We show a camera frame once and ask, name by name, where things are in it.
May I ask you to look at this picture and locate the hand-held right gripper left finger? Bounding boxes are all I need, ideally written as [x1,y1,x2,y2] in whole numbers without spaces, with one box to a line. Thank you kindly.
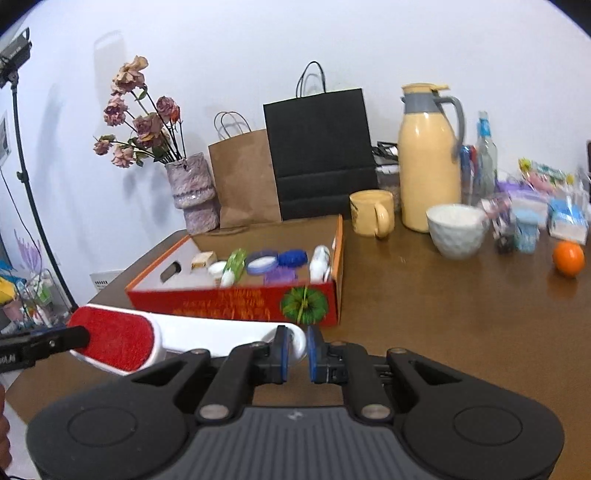
[129,326,291,424]

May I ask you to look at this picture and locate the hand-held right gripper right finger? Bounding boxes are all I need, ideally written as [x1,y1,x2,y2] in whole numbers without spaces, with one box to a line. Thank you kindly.
[306,326,463,424]

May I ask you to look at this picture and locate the white lint brush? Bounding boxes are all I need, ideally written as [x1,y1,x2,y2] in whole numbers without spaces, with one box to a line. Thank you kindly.
[67,304,308,374]

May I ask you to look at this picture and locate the red cardboard box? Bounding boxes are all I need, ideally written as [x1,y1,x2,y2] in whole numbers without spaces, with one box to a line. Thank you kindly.
[126,213,345,327]

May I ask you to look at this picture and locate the clear blue round lid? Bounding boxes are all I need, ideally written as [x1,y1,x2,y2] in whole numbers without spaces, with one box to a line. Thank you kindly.
[245,249,279,275]

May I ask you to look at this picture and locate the green bottle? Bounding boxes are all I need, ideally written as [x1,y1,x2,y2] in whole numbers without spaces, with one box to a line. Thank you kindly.
[221,248,249,288]

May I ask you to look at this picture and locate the cream cube bottle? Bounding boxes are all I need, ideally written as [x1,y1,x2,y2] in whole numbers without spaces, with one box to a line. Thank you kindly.
[191,250,218,272]

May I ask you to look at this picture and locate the person's left forearm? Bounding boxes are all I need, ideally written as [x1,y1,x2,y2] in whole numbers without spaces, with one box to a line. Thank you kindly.
[0,385,11,467]

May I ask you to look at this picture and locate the yellow mug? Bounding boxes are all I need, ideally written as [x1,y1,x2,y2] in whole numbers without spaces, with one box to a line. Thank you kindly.
[348,189,395,238]

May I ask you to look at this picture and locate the black light stand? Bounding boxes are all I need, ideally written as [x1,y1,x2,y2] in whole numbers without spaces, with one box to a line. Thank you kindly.
[9,74,79,312]

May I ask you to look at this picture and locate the brown paper bag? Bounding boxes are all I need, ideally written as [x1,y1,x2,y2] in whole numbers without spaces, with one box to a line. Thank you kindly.
[208,112,282,229]

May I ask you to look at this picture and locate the white bowl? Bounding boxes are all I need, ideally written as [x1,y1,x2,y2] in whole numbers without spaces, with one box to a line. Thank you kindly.
[426,204,490,259]

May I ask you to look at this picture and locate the pink textured vase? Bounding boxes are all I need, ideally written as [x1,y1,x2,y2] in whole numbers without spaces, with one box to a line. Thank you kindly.
[165,153,221,234]

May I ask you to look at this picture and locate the black paper bag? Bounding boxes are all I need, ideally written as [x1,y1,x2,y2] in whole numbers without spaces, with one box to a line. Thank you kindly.
[263,61,379,221]

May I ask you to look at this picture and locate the yellow thermos jug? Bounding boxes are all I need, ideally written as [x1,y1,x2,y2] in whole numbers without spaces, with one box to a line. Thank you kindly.
[398,83,465,234]

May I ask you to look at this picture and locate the dried pink roses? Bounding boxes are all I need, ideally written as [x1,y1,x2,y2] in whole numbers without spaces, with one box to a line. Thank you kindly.
[93,55,182,169]

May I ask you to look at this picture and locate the blue red drink can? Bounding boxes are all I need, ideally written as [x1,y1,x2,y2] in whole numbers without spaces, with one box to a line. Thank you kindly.
[460,144,478,195]

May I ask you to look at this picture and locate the small blue cup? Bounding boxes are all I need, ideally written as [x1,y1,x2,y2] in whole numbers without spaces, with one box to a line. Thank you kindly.
[513,210,541,253]

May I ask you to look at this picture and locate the clear bottle blue cap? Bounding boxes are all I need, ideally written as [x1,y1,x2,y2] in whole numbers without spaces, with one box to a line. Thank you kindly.
[475,111,498,197]

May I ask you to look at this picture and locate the purple box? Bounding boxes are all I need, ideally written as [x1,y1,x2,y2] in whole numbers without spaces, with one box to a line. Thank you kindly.
[496,180,548,204]

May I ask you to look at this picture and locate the orange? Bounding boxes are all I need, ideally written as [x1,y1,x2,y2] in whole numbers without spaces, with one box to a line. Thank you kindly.
[553,241,585,278]

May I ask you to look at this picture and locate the black studio light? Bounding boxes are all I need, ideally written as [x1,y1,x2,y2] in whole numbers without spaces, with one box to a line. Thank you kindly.
[0,28,33,88]

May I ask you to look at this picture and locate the blue white tissue pack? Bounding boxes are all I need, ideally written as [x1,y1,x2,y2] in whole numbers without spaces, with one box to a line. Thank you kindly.
[548,198,589,244]

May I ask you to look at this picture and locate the wire storage rack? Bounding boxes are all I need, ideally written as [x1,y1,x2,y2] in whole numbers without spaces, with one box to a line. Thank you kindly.
[18,270,70,324]

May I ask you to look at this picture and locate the purple flower wall sticker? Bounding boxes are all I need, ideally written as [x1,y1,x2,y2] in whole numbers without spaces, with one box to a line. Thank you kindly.
[14,228,44,278]

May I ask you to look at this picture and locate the framed wall picture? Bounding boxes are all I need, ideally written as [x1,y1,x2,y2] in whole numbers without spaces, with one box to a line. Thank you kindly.
[0,111,12,162]

